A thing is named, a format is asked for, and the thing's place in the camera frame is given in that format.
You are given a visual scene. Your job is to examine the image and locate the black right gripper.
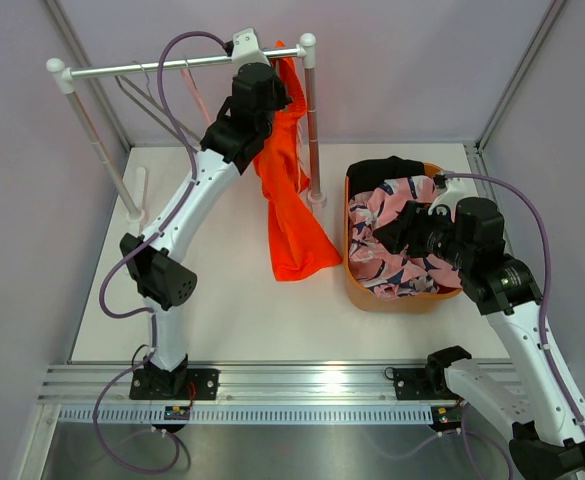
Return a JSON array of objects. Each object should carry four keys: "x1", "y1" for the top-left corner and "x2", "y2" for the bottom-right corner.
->
[{"x1": 372, "y1": 200, "x2": 474, "y2": 270}]

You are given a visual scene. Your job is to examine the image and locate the pink clothes hanger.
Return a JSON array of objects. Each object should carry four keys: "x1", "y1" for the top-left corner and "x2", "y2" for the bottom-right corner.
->
[{"x1": 180, "y1": 64, "x2": 212, "y2": 126}]

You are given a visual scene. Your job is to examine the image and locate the pink patterned shorts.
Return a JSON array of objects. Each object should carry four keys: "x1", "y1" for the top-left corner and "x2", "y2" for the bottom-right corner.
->
[{"x1": 347, "y1": 175, "x2": 460, "y2": 301}]

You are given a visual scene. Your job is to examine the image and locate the black shorts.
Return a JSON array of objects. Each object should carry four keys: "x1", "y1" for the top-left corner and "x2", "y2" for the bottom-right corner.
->
[{"x1": 346, "y1": 156, "x2": 425, "y2": 197}]

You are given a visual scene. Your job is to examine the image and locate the grey clothes hanger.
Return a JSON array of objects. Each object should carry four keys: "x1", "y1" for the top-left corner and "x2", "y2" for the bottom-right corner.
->
[{"x1": 114, "y1": 72, "x2": 180, "y2": 142}]

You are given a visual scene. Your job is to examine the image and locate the orange shorts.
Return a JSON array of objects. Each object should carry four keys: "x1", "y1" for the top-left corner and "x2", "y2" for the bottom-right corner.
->
[{"x1": 253, "y1": 58, "x2": 342, "y2": 282}]

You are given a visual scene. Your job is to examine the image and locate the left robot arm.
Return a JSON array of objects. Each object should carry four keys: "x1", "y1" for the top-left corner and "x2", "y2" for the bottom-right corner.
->
[{"x1": 120, "y1": 63, "x2": 291, "y2": 400}]

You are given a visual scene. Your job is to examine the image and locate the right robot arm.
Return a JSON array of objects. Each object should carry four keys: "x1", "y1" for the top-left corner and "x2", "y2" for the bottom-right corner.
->
[{"x1": 374, "y1": 197, "x2": 585, "y2": 479}]

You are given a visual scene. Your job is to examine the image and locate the orange plastic basket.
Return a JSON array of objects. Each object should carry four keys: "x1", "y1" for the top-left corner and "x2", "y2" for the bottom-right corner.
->
[{"x1": 343, "y1": 162, "x2": 461, "y2": 314}]

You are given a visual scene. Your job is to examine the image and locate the white silver clothes rack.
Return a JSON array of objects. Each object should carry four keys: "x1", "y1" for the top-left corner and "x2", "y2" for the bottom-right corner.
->
[{"x1": 46, "y1": 33, "x2": 325, "y2": 227}]

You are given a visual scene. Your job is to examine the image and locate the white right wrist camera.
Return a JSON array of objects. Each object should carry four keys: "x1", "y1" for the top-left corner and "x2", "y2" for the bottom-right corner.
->
[{"x1": 428, "y1": 171, "x2": 471, "y2": 219}]

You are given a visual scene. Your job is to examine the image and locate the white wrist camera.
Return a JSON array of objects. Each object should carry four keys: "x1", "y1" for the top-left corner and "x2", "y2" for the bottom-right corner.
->
[
  {"x1": 428, "y1": 171, "x2": 471, "y2": 219},
  {"x1": 230, "y1": 28, "x2": 269, "y2": 69}
]

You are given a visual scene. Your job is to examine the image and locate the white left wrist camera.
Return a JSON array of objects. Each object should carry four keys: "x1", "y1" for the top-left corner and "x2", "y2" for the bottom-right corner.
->
[{"x1": 230, "y1": 28, "x2": 269, "y2": 69}]

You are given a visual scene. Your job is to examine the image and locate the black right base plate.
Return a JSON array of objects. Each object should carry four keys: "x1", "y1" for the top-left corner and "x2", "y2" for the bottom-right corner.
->
[{"x1": 383, "y1": 366, "x2": 451, "y2": 401}]

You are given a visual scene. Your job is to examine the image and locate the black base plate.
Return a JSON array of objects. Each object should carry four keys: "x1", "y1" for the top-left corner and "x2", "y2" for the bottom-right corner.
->
[
  {"x1": 129, "y1": 368, "x2": 220, "y2": 401},
  {"x1": 383, "y1": 366, "x2": 451, "y2": 401}
]

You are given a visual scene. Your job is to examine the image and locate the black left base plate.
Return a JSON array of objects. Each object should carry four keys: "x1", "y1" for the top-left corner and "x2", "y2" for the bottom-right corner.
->
[{"x1": 129, "y1": 368, "x2": 220, "y2": 401}]

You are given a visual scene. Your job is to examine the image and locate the aluminium mounting rail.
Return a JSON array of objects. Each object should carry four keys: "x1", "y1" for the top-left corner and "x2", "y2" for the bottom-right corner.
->
[{"x1": 36, "y1": 362, "x2": 396, "y2": 405}]

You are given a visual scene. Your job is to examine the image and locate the white slotted cable duct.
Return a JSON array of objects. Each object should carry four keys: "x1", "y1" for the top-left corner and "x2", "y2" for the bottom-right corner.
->
[{"x1": 59, "y1": 403, "x2": 434, "y2": 426}]

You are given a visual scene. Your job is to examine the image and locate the aluminium cage frame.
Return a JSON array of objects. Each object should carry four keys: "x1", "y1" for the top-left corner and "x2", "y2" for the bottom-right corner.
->
[{"x1": 41, "y1": 0, "x2": 585, "y2": 480}]

